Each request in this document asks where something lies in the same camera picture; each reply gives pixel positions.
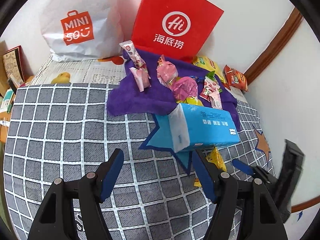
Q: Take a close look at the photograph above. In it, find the yellow triangular snack packet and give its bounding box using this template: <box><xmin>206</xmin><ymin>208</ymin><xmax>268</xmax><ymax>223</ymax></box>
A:
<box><xmin>190</xmin><ymin>99</ymin><xmax>227</xmax><ymax>187</ymax></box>

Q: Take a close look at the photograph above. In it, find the magenta snack packet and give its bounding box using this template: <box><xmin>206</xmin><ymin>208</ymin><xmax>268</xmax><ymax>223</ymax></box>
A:
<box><xmin>172</xmin><ymin>76</ymin><xmax>198</xmax><ymax>102</ymax></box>

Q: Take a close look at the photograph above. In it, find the strawberry lychee jelly packet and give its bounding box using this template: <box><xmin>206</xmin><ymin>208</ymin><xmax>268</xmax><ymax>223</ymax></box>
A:
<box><xmin>200</xmin><ymin>77</ymin><xmax>221</xmax><ymax>102</ymax></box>

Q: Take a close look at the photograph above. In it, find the grey checked bed sheet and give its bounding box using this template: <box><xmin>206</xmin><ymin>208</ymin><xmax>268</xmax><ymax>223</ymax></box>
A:
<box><xmin>2</xmin><ymin>82</ymin><xmax>277</xmax><ymax>240</ymax></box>

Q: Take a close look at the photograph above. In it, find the red paper shopping bag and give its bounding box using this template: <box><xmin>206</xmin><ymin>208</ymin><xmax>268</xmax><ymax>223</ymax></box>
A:
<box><xmin>131</xmin><ymin>0</ymin><xmax>224</xmax><ymax>61</ymax></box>

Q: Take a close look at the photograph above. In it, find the newspaper print sheet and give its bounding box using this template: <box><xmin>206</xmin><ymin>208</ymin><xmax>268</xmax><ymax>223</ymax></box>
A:
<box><xmin>31</xmin><ymin>56</ymin><xmax>126</xmax><ymax>85</ymax></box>

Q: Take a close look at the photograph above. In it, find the white Miniso plastic bag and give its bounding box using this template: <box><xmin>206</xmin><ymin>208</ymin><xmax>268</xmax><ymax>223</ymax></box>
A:
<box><xmin>39</xmin><ymin>0</ymin><xmax>124</xmax><ymax>62</ymax></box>

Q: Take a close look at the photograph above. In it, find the pink snack packet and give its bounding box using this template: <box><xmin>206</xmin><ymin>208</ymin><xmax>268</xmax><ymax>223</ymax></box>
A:
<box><xmin>156</xmin><ymin>55</ymin><xmax>178</xmax><ymax>90</ymax></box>

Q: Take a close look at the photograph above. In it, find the pink peach candy packet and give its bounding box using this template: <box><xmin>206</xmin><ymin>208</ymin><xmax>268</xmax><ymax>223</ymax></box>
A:
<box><xmin>130</xmin><ymin>67</ymin><xmax>151</xmax><ymax>92</ymax></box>

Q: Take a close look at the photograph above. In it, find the green triangular snack packet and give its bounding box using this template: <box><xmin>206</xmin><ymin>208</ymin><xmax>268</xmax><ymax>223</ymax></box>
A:
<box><xmin>205</xmin><ymin>71</ymin><xmax>222</xmax><ymax>93</ymax></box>

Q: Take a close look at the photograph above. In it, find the long pink candy bar wrapper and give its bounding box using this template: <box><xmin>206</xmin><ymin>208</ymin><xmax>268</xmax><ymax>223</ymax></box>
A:
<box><xmin>119</xmin><ymin>40</ymin><xmax>146</xmax><ymax>69</ymax></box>

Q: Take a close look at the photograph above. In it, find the patterned gift box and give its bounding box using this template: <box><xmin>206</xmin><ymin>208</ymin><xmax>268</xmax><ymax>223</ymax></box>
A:
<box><xmin>2</xmin><ymin>46</ymin><xmax>25</xmax><ymax>87</ymax></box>

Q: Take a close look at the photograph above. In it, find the brown wooden door frame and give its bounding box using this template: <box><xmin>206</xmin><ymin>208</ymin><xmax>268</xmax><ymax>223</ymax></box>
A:
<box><xmin>244</xmin><ymin>8</ymin><xmax>304</xmax><ymax>85</ymax></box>

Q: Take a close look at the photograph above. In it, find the orange chips bag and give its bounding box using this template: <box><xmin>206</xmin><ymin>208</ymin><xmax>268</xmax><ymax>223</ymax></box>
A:
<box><xmin>223</xmin><ymin>65</ymin><xmax>248</xmax><ymax>92</ymax></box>

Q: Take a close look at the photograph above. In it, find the blue tissue pack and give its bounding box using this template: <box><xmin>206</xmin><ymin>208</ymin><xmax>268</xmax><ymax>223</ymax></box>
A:
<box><xmin>168</xmin><ymin>103</ymin><xmax>240</xmax><ymax>153</ymax></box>

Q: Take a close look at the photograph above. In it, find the blue cookie packet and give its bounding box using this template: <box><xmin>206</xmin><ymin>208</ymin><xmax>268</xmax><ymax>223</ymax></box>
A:
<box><xmin>189</xmin><ymin>75</ymin><xmax>205</xmax><ymax>83</ymax></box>

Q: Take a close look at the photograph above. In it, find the yellow chips bag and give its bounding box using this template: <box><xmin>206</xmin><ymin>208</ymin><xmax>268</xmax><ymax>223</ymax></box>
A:
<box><xmin>192</xmin><ymin>56</ymin><xmax>226</xmax><ymax>83</ymax></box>

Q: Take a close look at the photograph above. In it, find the purple towel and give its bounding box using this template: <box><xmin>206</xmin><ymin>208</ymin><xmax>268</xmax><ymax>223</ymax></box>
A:
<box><xmin>106</xmin><ymin>49</ymin><xmax>242</xmax><ymax>132</ymax></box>

